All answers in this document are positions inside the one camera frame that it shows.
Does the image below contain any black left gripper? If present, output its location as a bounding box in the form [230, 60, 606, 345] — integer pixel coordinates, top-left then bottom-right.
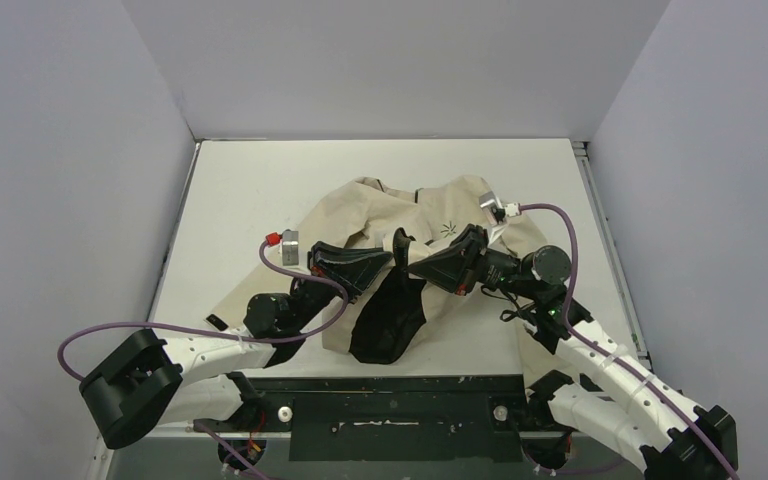
[290, 242, 393, 331]

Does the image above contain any beige zip jacket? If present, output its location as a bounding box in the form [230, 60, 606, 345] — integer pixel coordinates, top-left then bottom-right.
[205, 174, 558, 389]

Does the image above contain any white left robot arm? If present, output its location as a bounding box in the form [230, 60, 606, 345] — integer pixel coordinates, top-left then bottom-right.
[79, 242, 393, 449]

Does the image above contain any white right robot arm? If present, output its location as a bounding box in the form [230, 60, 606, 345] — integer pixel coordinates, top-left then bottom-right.
[407, 225, 738, 479]

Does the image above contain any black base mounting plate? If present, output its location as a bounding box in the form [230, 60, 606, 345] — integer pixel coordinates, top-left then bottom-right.
[191, 374, 624, 464]

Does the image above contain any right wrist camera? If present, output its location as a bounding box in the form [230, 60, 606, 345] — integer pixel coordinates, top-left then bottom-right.
[479, 191, 521, 225]

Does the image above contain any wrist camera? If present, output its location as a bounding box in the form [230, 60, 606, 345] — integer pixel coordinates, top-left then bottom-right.
[264, 230, 300, 267]
[479, 191, 521, 225]

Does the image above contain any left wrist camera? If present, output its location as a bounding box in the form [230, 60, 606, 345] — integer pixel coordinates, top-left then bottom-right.
[264, 230, 300, 267]

